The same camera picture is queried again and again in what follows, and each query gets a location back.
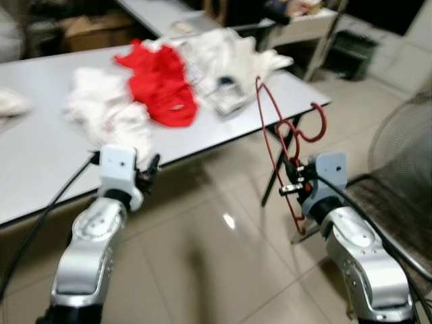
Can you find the white table black legs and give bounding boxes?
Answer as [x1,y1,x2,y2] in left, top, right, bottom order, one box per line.
[0,42,333,230]

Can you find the red plastic clothes hanger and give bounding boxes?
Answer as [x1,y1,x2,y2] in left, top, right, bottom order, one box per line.
[254,76,329,237]

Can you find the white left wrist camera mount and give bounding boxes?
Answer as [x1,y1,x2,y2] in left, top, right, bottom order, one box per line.
[98,144,146,211]

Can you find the white striped garment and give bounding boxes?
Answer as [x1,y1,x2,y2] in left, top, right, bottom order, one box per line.
[64,66,155,168]

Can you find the black slatted crate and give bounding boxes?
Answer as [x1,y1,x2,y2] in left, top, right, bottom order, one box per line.
[323,30,380,82]

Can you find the white table with drawer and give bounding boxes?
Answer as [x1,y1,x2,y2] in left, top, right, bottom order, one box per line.
[116,0,338,82]

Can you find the plain brown cardboard box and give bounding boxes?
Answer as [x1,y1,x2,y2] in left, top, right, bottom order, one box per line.
[59,12,139,53]

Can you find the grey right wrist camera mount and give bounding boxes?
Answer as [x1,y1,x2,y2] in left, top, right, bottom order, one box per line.
[300,152,348,220]

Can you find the red t-shirt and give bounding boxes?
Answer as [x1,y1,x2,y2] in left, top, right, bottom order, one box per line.
[113,38,200,129]

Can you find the black electric fan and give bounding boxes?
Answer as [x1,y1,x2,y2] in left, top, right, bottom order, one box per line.
[368,86,432,203]

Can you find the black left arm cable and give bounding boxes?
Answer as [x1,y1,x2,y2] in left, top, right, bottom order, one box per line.
[0,152,101,298]

